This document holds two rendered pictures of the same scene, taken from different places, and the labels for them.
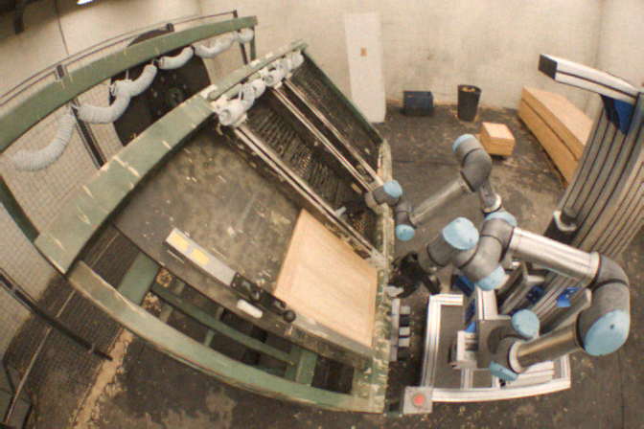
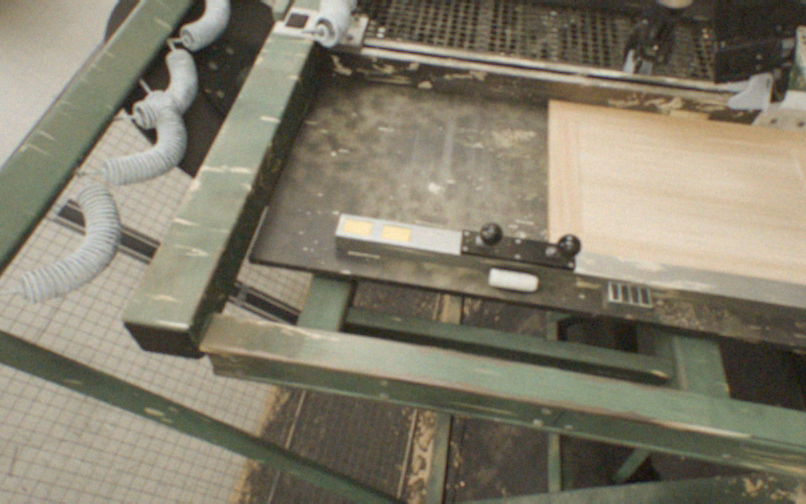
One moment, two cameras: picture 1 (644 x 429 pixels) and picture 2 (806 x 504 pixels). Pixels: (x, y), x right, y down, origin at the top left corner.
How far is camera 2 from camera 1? 37 cm
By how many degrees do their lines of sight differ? 30
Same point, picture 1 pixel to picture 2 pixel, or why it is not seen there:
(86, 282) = (232, 334)
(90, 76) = (81, 117)
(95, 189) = (194, 214)
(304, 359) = (684, 356)
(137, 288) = (323, 326)
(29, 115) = (6, 218)
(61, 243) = (171, 296)
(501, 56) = not seen: outside the picture
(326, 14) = not seen: outside the picture
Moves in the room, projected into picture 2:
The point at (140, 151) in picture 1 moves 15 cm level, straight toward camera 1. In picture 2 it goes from (236, 145) to (251, 139)
